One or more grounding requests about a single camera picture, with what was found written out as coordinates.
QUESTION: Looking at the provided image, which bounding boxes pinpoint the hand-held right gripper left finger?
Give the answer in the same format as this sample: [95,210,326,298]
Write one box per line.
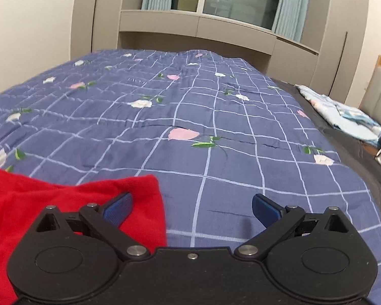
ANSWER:
[35,192,150,259]

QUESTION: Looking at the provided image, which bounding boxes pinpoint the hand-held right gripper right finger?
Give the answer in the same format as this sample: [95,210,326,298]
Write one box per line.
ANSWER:
[234,193,353,259]

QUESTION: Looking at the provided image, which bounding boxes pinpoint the red pants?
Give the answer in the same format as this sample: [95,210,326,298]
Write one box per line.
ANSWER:
[0,165,168,305]

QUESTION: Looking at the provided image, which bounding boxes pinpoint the light blue floral blanket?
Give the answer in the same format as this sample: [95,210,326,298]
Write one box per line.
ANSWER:
[295,84,381,148]

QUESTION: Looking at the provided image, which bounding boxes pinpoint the bed with blue floral quilt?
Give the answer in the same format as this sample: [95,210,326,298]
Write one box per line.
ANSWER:
[0,48,381,299]

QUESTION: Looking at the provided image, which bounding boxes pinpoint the beige window sill cabinet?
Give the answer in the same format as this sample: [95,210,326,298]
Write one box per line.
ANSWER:
[117,9,320,85]

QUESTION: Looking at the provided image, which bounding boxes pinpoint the beige tall wardrobe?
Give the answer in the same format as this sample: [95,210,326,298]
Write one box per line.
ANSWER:
[70,0,147,62]
[300,0,369,109]

